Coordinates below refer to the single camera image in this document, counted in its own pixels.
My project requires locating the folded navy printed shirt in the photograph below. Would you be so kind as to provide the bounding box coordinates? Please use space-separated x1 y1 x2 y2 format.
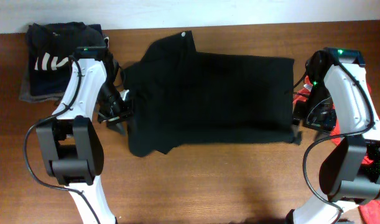
25 22 106 97

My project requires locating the red shirt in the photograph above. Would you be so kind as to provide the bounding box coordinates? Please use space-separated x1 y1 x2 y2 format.
287 77 380 223

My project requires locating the folded grey shirt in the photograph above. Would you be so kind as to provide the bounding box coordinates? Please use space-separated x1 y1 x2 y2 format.
19 68 70 103

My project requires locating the black polo shirt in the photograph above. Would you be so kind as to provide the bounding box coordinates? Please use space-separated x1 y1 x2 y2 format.
123 31 297 157

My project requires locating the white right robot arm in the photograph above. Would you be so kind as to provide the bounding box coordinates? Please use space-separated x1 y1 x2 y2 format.
285 47 380 223

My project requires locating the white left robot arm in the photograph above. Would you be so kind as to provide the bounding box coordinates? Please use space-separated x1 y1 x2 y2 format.
33 47 133 223

